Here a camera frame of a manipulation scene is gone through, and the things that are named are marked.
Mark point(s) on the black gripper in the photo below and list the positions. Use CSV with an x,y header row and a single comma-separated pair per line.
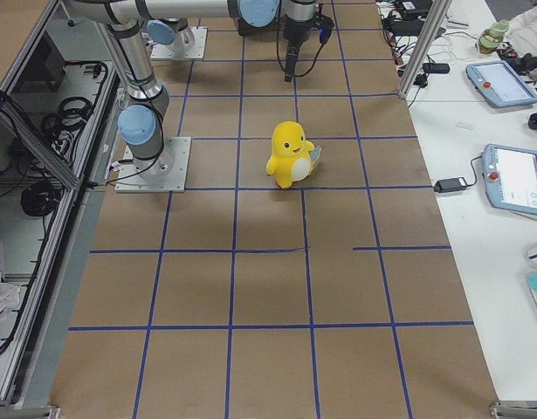
x,y
293,31

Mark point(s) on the black power adapter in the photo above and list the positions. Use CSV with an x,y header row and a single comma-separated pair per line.
x,y
448,185

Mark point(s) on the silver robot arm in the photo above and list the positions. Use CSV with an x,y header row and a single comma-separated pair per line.
x,y
120,20
140,124

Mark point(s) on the blue teach pendant near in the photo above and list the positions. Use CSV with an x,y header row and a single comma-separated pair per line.
x,y
510,178

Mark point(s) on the blue teach pendant far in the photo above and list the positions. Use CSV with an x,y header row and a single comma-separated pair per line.
x,y
500,84

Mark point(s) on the yellow plush toy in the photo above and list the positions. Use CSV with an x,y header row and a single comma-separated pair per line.
x,y
293,156

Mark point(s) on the blue teach pendant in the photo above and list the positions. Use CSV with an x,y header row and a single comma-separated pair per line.
x,y
500,84
510,178

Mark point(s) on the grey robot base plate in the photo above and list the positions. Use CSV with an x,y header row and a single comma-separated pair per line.
x,y
167,174

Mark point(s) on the aluminium frame post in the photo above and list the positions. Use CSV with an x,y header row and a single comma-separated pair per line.
x,y
428,34

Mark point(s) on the green plush toy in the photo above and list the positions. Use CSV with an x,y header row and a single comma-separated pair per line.
x,y
491,38

